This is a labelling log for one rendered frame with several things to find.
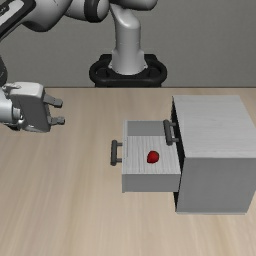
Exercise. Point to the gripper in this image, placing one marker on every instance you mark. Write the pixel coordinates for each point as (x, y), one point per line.
(30, 106)

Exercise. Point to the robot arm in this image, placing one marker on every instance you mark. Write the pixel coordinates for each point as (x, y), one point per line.
(126, 40)

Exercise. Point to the grey cabinet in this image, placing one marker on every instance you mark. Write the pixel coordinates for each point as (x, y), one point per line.
(213, 150)

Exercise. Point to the grey open drawer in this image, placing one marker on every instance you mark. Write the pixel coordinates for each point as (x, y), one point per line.
(150, 156)

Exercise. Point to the small red fruit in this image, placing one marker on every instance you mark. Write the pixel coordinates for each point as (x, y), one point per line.
(153, 157)

